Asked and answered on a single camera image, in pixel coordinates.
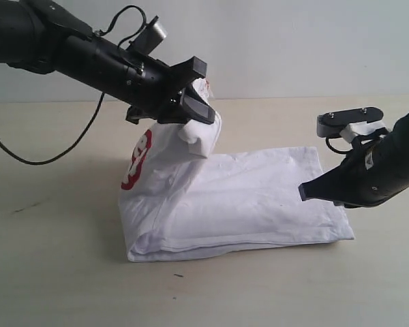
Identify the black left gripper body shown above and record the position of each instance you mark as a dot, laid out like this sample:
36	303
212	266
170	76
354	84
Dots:
154	89

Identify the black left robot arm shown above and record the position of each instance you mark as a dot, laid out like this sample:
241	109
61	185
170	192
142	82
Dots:
42	37

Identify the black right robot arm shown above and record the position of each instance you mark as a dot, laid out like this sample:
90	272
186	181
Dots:
400	134

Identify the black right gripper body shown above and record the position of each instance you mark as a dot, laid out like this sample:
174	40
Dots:
365	177

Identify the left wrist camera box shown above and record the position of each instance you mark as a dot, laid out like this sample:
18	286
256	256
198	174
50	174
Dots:
150	38

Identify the white t-shirt red lettering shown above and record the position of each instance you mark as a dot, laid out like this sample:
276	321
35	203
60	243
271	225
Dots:
181	201

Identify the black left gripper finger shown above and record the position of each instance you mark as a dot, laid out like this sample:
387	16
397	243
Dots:
196	108
188	71

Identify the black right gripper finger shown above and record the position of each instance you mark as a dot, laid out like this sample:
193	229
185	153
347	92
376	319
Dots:
325	187

